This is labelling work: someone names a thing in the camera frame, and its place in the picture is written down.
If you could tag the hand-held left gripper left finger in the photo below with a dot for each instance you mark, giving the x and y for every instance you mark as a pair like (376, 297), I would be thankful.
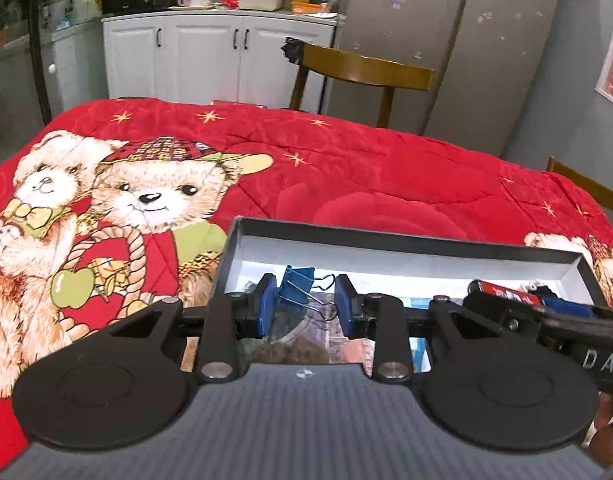
(266, 306)

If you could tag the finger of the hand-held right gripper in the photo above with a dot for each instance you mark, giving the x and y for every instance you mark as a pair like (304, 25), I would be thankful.
(566, 306)
(496, 316)

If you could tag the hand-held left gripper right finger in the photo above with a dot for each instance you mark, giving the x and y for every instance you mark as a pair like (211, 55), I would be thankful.
(344, 306)

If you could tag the red snack packet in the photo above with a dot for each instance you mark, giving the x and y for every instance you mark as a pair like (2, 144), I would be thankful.
(506, 293)

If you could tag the blue binder clip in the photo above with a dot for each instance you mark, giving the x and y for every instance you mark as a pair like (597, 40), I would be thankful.
(296, 285)

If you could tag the brown fuzzy hair claw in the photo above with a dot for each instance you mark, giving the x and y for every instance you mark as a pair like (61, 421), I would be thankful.
(296, 352)

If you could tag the shallow black cardboard box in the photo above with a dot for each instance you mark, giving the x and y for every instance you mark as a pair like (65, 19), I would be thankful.
(386, 266)

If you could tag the person's right hand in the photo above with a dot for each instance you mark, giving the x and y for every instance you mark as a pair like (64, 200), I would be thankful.
(608, 435)

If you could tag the red bear printed blanket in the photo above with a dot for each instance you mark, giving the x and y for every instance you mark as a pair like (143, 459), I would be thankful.
(361, 185)

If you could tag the wooden chair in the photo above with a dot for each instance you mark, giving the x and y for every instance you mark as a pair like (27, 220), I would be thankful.
(586, 185)
(366, 70)

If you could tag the white cabinet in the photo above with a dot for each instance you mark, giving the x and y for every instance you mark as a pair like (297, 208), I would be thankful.
(201, 60)

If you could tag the small black cloth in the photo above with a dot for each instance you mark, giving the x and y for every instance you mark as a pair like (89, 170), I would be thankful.
(291, 50)

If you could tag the orange container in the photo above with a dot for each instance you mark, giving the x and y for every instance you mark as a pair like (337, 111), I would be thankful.
(311, 8)

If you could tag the silver refrigerator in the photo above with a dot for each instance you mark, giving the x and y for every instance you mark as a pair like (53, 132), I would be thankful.
(436, 20)

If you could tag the glass door with stickers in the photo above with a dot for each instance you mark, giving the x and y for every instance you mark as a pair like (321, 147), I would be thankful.
(16, 35)

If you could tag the white wall shelf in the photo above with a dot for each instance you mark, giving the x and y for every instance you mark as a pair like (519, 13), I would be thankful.
(606, 85)

